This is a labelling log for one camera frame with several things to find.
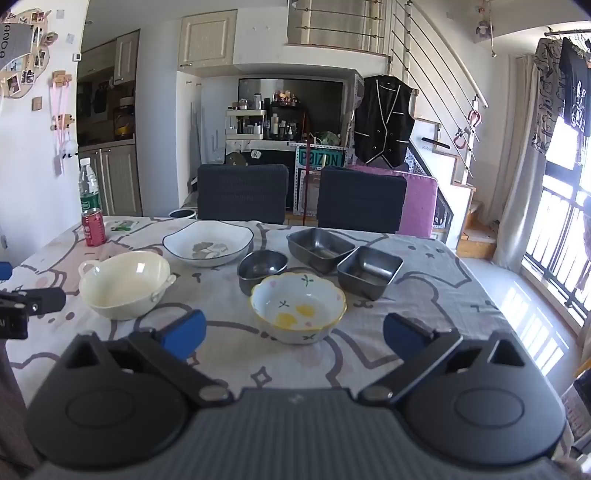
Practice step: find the dark grey chair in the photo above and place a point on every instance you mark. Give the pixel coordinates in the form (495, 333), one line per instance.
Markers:
(240, 194)
(360, 198)

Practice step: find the pink fabric panel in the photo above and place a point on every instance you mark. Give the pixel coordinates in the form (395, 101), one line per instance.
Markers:
(420, 207)

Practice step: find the white perforated metal rack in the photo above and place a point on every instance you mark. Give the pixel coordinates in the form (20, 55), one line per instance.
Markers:
(292, 184)

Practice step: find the square steel tray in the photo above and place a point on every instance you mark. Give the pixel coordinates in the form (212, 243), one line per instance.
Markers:
(369, 272)

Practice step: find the round steel bowl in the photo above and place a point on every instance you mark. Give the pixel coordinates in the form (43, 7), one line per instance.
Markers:
(261, 267)

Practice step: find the white plate with blue rim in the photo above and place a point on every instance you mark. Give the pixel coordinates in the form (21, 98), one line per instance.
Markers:
(184, 244)

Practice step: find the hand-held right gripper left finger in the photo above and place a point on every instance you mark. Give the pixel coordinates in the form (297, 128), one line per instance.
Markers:
(184, 334)

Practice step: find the black vest with white trim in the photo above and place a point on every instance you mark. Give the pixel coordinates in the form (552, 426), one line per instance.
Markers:
(383, 124)

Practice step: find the floral bowl with yellow rim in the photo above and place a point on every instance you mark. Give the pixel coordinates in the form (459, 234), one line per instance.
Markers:
(295, 300)

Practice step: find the red soda can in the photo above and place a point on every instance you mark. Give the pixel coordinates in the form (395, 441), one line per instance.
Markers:
(93, 228)

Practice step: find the beige curtain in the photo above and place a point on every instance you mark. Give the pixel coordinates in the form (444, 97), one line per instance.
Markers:
(517, 184)

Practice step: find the wooden wall hook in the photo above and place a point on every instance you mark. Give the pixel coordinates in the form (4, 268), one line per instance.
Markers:
(62, 121)
(62, 77)

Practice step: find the dark waste bin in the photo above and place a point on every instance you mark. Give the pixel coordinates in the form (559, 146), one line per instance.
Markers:
(182, 213)

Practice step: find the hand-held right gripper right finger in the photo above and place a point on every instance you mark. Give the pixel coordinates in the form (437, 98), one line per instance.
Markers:
(404, 337)

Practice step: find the white wooden staircase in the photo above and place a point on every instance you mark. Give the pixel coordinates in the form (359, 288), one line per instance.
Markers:
(455, 173)

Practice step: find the person's brown clothing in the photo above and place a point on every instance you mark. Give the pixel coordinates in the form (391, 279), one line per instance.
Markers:
(11, 415)

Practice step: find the patterned hanging garment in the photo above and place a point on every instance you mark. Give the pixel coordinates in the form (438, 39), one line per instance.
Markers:
(547, 92)

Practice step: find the bear printed tablecloth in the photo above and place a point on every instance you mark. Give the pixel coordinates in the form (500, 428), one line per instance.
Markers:
(438, 295)

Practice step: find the red pole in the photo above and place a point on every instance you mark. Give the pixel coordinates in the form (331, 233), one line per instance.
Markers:
(305, 184)

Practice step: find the black window railing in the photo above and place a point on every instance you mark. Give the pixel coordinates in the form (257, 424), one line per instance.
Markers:
(538, 273)

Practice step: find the white storage shelf with bottles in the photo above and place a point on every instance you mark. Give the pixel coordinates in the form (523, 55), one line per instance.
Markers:
(244, 124)

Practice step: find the grey kitchen wall cabinet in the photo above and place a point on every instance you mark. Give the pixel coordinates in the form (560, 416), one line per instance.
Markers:
(127, 57)

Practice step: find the metal stair railing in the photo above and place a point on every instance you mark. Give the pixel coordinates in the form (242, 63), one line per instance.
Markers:
(463, 68)

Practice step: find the cream wall cabinet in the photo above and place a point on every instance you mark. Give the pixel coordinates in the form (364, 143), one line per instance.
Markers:
(207, 41)

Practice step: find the clear water bottle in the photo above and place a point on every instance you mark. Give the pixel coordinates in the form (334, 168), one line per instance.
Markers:
(88, 189)

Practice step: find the black printed shirt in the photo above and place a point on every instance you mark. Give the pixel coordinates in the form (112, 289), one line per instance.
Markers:
(575, 83)

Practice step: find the rectangular steel tray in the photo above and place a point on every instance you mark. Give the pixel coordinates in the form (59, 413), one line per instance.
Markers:
(318, 244)

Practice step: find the green packet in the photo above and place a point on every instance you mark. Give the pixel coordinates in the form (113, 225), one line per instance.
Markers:
(123, 225)

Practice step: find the teal framed sign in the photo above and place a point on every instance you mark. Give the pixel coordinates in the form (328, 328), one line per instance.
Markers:
(323, 159)

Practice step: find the grey kitchen base cabinet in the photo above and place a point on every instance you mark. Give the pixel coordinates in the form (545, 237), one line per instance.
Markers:
(117, 180)

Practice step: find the photo collage wall board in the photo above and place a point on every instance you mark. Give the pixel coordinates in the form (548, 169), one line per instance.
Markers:
(23, 69)

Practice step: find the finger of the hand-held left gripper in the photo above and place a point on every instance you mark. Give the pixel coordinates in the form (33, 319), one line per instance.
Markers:
(5, 271)
(46, 301)

